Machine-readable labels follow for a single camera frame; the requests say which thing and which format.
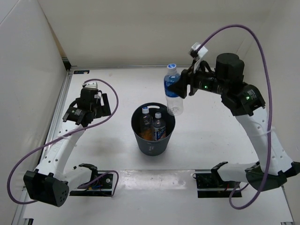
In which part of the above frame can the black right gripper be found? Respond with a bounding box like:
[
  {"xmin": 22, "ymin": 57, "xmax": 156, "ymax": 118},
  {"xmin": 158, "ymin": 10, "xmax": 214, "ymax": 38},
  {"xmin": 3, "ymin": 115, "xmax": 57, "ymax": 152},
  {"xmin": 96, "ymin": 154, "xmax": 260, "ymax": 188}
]
[{"xmin": 167, "ymin": 60, "xmax": 228, "ymax": 99}]

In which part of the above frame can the clear bottle blue label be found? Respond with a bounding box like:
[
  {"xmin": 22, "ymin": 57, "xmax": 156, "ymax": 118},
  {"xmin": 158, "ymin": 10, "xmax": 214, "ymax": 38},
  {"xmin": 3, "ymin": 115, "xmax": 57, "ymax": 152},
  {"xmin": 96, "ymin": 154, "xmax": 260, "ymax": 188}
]
[{"xmin": 164, "ymin": 64, "xmax": 184, "ymax": 116}]

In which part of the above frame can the clear bottle white red label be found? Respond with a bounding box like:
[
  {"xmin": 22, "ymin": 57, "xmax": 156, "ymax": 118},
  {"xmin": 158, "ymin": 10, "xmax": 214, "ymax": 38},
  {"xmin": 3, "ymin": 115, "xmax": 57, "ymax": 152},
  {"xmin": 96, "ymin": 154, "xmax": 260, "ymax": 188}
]
[{"xmin": 153, "ymin": 112, "xmax": 166, "ymax": 141}]

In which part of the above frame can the clear unlabelled plastic bottle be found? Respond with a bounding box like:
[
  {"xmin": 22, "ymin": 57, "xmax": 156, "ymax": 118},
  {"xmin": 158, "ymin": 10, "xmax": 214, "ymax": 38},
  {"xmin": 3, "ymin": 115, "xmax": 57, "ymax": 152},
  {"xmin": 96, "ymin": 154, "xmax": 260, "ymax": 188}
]
[{"xmin": 140, "ymin": 107, "xmax": 154, "ymax": 132}]

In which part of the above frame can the orange juice bottle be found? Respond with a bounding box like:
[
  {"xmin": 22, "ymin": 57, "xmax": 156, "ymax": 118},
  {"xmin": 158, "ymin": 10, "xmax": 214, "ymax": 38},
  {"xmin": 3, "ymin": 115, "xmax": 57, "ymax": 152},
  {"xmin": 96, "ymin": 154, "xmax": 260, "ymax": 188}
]
[{"xmin": 140, "ymin": 129, "xmax": 154, "ymax": 141}]

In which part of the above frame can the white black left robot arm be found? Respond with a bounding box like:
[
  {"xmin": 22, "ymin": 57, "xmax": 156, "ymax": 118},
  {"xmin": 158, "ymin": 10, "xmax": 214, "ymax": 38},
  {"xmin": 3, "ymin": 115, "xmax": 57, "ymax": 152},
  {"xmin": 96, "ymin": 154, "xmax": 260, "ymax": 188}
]
[{"xmin": 23, "ymin": 85, "xmax": 111, "ymax": 207}]

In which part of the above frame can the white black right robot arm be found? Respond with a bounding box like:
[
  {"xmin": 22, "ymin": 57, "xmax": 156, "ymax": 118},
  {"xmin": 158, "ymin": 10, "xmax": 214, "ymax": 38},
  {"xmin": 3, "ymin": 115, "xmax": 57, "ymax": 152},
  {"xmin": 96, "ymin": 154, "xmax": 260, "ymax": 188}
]
[{"xmin": 167, "ymin": 53, "xmax": 300, "ymax": 191}]

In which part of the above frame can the dark grey plastic bin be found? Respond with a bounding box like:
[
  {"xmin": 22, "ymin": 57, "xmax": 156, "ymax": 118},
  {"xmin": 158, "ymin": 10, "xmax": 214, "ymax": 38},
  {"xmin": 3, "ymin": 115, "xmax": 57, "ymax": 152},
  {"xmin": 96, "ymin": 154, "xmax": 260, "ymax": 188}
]
[{"xmin": 131, "ymin": 102, "xmax": 176, "ymax": 156}]

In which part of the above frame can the dark logo sticker left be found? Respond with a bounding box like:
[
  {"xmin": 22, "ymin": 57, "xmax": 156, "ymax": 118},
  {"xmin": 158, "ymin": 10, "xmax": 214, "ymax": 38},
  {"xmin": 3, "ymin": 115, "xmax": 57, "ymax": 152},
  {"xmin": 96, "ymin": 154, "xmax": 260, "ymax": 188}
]
[{"xmin": 73, "ymin": 70, "xmax": 90, "ymax": 75}]

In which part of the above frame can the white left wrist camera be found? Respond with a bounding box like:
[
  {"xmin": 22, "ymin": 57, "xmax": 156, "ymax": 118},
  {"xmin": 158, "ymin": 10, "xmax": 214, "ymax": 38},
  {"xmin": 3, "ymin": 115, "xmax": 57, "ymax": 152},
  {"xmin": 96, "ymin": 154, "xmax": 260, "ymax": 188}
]
[{"xmin": 82, "ymin": 81, "xmax": 98, "ymax": 91}]

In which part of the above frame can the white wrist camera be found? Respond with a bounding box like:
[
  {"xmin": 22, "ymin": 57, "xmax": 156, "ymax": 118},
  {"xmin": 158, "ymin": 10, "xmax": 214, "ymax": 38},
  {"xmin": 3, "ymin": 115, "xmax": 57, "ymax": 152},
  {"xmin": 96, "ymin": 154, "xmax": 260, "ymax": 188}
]
[
  {"xmin": 189, "ymin": 42, "xmax": 208, "ymax": 73},
  {"xmin": 82, "ymin": 81, "xmax": 98, "ymax": 91}
]

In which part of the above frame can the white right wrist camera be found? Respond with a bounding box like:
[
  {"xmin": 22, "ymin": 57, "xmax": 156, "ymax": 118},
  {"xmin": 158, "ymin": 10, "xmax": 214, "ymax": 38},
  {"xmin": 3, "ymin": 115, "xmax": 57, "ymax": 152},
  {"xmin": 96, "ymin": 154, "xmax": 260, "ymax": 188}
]
[{"xmin": 189, "ymin": 42, "xmax": 208, "ymax": 73}]

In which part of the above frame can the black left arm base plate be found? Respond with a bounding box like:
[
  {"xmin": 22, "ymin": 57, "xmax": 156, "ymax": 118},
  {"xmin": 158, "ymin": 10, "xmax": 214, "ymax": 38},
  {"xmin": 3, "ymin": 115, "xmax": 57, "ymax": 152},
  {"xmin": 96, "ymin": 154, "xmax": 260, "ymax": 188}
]
[{"xmin": 69, "ymin": 171, "xmax": 120, "ymax": 197}]

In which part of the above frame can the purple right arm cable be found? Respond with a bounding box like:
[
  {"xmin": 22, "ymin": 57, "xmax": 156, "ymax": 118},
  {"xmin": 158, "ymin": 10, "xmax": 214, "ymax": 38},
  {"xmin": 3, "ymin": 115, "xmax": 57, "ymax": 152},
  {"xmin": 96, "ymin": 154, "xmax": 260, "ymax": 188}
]
[{"xmin": 198, "ymin": 24, "xmax": 273, "ymax": 210}]

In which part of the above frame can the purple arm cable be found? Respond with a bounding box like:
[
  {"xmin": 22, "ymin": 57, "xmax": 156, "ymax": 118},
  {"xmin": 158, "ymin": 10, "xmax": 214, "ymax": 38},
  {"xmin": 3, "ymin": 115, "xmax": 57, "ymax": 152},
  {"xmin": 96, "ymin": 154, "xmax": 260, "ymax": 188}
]
[
  {"xmin": 7, "ymin": 79, "xmax": 120, "ymax": 205},
  {"xmin": 198, "ymin": 24, "xmax": 273, "ymax": 210}
]

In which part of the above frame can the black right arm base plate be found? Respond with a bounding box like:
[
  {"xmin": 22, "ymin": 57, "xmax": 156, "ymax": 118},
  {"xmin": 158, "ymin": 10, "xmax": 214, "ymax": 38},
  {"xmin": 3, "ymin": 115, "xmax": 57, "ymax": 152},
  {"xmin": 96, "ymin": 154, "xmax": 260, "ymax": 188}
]
[{"xmin": 192, "ymin": 171, "xmax": 237, "ymax": 198}]

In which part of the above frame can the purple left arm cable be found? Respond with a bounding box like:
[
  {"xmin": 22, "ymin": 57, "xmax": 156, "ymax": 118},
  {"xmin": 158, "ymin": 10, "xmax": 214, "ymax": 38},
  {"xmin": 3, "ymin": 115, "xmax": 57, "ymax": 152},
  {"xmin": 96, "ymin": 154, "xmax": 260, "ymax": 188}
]
[{"xmin": 7, "ymin": 79, "xmax": 120, "ymax": 205}]

